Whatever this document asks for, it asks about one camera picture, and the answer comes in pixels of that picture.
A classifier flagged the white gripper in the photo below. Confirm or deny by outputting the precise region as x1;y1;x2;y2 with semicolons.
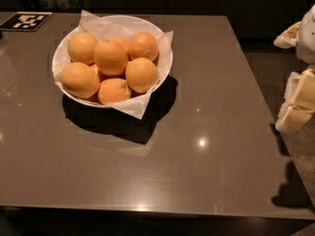
274;5;315;134

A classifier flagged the orange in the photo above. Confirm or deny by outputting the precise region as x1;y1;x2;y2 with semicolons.
60;62;100;99
128;32;159;61
110;36;129;50
94;39;129;77
125;57;159;93
68;32;98;65
97;78;132;104

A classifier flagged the white bowl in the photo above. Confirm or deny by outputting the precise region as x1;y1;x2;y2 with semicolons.
51;14;174;109

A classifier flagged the orange hidden low centre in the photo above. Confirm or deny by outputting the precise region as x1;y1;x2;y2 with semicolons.
91;64;106;82

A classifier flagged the black white marker tag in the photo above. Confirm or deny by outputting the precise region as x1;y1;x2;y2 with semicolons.
0;12;52;31

